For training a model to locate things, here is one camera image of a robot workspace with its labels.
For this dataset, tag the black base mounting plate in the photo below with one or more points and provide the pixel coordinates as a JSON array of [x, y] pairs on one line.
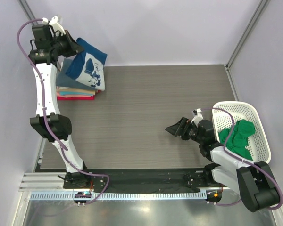
[[144, 181]]

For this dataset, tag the aluminium frame post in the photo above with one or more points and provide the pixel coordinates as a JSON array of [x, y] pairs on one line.
[[29, 13], [248, 30]]

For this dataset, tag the teal folded t shirt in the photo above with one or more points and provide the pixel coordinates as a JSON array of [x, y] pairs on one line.
[[70, 94]]

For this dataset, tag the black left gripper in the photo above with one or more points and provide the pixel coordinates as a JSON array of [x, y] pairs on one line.
[[69, 42]]

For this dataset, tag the slate blue folded t shirt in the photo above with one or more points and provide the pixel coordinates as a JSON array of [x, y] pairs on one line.
[[62, 80]]

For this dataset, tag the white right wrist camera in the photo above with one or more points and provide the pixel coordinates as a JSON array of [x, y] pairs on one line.
[[197, 116]]

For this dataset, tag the red folded t shirt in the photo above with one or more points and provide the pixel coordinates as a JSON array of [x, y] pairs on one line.
[[74, 96]]

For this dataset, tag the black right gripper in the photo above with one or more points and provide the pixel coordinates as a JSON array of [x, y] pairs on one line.
[[184, 128]]

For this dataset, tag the salmon pink folded t shirt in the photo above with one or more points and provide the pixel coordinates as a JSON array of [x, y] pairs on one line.
[[61, 94]]

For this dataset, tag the tan folded t shirt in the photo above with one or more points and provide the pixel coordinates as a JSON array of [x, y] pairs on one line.
[[76, 90]]

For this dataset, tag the green t shirt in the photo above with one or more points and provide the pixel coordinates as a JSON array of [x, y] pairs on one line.
[[238, 140]]

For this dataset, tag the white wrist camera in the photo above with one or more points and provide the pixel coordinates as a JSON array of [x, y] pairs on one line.
[[197, 116], [55, 22]]

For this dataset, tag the white perforated laundry basket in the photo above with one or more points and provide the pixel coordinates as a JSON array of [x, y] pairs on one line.
[[225, 114]]

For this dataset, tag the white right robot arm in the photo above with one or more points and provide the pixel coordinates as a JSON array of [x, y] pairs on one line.
[[252, 180]]

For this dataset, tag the dark blue t shirt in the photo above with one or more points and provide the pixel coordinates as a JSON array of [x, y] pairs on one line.
[[89, 53]]

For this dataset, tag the white slotted cable duct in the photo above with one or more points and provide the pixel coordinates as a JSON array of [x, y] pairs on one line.
[[84, 196]]

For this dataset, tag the left aluminium frame post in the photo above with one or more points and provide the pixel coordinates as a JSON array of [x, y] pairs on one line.
[[29, 13]]

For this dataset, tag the right aluminium frame post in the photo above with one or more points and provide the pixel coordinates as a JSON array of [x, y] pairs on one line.
[[248, 30]]

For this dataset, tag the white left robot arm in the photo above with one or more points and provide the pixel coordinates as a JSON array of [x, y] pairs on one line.
[[49, 123]]

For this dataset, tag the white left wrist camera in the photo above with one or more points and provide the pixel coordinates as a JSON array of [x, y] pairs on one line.
[[55, 22]]

